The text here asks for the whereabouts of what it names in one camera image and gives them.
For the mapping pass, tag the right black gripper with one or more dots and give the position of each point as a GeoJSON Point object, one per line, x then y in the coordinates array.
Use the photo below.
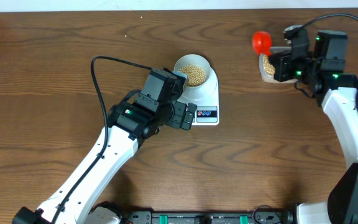
{"type": "Point", "coordinates": [281, 65]}

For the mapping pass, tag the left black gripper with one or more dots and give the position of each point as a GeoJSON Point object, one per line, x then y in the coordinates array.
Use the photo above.
{"type": "Point", "coordinates": [178, 109]}

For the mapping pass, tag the red plastic scoop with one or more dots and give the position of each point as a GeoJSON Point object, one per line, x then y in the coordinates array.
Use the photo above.
{"type": "Point", "coordinates": [261, 43]}

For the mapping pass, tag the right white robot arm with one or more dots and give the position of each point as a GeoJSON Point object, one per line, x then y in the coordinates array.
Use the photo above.
{"type": "Point", "coordinates": [322, 70]}

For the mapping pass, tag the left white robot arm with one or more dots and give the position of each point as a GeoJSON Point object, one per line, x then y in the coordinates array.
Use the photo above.
{"type": "Point", "coordinates": [128, 124]}

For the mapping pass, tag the white digital kitchen scale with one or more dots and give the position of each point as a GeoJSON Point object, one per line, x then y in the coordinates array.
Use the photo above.
{"type": "Point", "coordinates": [206, 99]}

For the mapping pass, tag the soybeans in bowl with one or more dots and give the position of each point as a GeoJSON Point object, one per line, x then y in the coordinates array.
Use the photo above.
{"type": "Point", "coordinates": [196, 75]}

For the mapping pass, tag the grey round bowl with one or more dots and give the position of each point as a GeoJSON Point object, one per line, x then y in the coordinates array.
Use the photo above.
{"type": "Point", "coordinates": [193, 59]}

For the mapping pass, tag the soybeans in container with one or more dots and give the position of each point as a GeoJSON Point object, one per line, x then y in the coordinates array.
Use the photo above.
{"type": "Point", "coordinates": [268, 67]}

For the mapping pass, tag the clear plastic container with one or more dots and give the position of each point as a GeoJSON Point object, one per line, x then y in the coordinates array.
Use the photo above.
{"type": "Point", "coordinates": [269, 78]}

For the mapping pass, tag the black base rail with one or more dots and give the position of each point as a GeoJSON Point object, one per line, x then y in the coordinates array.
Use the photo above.
{"type": "Point", "coordinates": [145, 217]}

